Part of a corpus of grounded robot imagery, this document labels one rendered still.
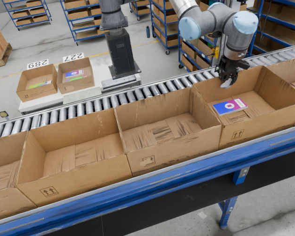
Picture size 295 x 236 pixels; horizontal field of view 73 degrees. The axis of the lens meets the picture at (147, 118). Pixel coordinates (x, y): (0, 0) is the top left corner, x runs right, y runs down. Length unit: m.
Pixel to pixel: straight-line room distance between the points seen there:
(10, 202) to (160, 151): 0.58
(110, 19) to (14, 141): 1.05
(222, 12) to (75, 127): 0.81
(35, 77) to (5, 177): 1.25
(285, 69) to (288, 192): 1.05
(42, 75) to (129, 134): 1.36
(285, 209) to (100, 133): 1.49
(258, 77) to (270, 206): 1.06
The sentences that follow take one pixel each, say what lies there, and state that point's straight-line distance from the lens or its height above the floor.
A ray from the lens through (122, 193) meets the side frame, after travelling 0.83.
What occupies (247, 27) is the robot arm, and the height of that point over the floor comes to 1.33.
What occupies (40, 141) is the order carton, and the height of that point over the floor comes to 0.97.
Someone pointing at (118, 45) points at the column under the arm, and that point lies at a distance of 1.71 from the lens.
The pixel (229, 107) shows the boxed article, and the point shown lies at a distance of 1.12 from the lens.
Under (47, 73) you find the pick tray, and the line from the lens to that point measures 2.18.
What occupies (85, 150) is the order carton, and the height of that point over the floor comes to 0.88.
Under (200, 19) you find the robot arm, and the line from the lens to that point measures 0.88.
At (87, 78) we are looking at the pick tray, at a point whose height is 0.83.
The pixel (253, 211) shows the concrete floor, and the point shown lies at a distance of 1.85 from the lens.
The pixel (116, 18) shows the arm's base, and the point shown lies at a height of 1.21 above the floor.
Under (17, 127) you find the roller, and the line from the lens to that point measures 1.68.
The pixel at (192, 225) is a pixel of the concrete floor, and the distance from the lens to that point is 1.73.
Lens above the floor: 1.63
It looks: 42 degrees down
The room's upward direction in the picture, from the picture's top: 9 degrees counter-clockwise
